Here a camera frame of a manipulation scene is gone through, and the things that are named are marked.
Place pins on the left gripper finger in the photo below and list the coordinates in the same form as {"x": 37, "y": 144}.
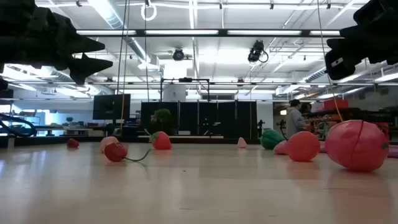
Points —
{"x": 84, "y": 68}
{"x": 85, "y": 45}

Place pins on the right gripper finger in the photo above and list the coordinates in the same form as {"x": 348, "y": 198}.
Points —
{"x": 348, "y": 56}
{"x": 354, "y": 32}

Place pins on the large pink toy tomato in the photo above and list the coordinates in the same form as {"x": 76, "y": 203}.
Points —
{"x": 357, "y": 146}

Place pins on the orange-red toy strawberry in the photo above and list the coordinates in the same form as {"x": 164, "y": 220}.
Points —
{"x": 303, "y": 146}

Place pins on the red strawberry with green leaf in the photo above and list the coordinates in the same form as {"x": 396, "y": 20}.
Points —
{"x": 161, "y": 141}

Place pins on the green toy pumpkin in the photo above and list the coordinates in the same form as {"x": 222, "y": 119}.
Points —
{"x": 271, "y": 139}

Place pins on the small pink toy piece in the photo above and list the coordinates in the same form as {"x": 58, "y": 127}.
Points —
{"x": 242, "y": 143}

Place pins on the black monitor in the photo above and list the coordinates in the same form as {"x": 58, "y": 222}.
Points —
{"x": 111, "y": 106}

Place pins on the red storage bin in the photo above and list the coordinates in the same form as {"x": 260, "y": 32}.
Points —
{"x": 335, "y": 104}

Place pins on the rig top beam with lights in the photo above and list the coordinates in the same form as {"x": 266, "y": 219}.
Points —
{"x": 140, "y": 32}

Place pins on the person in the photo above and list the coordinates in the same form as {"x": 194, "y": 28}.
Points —
{"x": 306, "y": 108}
{"x": 294, "y": 119}

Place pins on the shelf rack with red bins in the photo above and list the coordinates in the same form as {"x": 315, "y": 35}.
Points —
{"x": 329, "y": 121}

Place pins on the small dark red berry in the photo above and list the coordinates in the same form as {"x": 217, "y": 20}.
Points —
{"x": 72, "y": 143}

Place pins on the pale pink toy fruit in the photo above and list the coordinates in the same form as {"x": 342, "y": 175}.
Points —
{"x": 107, "y": 141}

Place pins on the red toy cherry with stem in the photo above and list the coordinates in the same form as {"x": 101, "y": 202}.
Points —
{"x": 115, "y": 152}

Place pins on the small green potted tree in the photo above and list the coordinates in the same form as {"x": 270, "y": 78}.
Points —
{"x": 162, "y": 115}

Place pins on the round black overhead camera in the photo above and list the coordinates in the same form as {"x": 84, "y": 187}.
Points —
{"x": 178, "y": 54}

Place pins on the black tripod with camera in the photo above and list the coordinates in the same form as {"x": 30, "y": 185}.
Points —
{"x": 260, "y": 127}
{"x": 281, "y": 124}

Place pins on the black frame stand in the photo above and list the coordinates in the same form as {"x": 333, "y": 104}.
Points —
{"x": 185, "y": 80}

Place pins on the black partition wall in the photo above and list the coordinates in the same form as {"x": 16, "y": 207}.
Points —
{"x": 199, "y": 118}

